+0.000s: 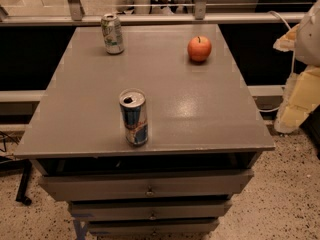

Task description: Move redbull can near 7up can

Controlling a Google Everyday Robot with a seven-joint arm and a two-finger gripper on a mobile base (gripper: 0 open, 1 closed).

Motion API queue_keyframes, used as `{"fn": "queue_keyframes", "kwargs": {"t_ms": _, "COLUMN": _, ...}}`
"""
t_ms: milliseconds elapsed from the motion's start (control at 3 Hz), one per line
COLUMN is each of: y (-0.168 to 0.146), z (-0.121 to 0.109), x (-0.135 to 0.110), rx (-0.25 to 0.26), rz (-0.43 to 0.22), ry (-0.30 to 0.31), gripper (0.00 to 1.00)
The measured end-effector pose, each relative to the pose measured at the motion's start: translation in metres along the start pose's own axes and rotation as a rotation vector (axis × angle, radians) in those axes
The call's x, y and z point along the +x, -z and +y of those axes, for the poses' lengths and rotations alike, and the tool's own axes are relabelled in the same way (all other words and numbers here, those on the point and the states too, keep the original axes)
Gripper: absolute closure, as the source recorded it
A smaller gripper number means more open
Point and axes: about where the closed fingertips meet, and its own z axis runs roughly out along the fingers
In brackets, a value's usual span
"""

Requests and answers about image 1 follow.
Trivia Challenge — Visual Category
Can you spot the grey drawer cabinet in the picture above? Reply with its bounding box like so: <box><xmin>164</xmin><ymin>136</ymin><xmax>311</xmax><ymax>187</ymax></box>
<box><xmin>16</xmin><ymin>24</ymin><xmax>274</xmax><ymax>236</ymax></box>

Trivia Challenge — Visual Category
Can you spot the green white 7up can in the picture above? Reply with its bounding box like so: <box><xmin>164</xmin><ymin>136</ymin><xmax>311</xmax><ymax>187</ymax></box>
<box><xmin>101</xmin><ymin>14</ymin><xmax>124</xmax><ymax>54</ymax></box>

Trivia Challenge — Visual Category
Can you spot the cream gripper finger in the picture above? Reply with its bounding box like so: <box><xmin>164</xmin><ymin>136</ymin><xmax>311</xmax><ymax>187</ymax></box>
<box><xmin>274</xmin><ymin>65</ymin><xmax>320</xmax><ymax>134</ymax></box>
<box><xmin>273</xmin><ymin>24</ymin><xmax>299</xmax><ymax>52</ymax></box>

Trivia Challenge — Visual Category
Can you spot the red apple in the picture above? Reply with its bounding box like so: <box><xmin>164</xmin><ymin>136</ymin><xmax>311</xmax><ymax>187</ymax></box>
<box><xmin>187</xmin><ymin>36</ymin><xmax>212</xmax><ymax>62</ymax></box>

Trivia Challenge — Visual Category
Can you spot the bottom grey drawer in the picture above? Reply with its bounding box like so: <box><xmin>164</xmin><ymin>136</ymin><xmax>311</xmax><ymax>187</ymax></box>
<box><xmin>88</xmin><ymin>218</ymin><xmax>219</xmax><ymax>236</ymax></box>

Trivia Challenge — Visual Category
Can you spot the metal window railing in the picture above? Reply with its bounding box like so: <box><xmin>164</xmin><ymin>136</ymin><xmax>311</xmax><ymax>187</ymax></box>
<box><xmin>0</xmin><ymin>0</ymin><xmax>318</xmax><ymax>26</ymax></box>

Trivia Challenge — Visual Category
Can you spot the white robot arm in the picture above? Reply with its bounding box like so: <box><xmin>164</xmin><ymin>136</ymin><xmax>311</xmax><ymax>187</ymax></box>
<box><xmin>273</xmin><ymin>0</ymin><xmax>320</xmax><ymax>134</ymax></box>

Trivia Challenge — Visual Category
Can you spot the black stand leg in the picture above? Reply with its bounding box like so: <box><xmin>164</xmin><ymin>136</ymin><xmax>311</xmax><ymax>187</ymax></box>
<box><xmin>0</xmin><ymin>156</ymin><xmax>32</xmax><ymax>206</ymax></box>

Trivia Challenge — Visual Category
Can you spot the middle grey drawer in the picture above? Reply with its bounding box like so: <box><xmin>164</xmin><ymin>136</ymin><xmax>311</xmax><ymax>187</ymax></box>
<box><xmin>69</xmin><ymin>200</ymin><xmax>231</xmax><ymax>221</ymax></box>

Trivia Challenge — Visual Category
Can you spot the top grey drawer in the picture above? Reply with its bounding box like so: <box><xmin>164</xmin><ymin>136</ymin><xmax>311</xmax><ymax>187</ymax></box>
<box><xmin>39</xmin><ymin>169</ymin><xmax>254</xmax><ymax>201</ymax></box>

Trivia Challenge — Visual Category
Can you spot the grey drawer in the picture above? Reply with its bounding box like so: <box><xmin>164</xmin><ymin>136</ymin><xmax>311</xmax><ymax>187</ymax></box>
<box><xmin>69</xmin><ymin>200</ymin><xmax>231</xmax><ymax>221</ymax></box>
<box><xmin>39</xmin><ymin>169</ymin><xmax>254</xmax><ymax>201</ymax></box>
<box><xmin>88</xmin><ymin>218</ymin><xmax>219</xmax><ymax>236</ymax></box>

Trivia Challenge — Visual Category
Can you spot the blue silver redbull can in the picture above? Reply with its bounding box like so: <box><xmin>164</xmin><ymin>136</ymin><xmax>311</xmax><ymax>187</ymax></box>
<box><xmin>119</xmin><ymin>88</ymin><xmax>148</xmax><ymax>146</ymax></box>

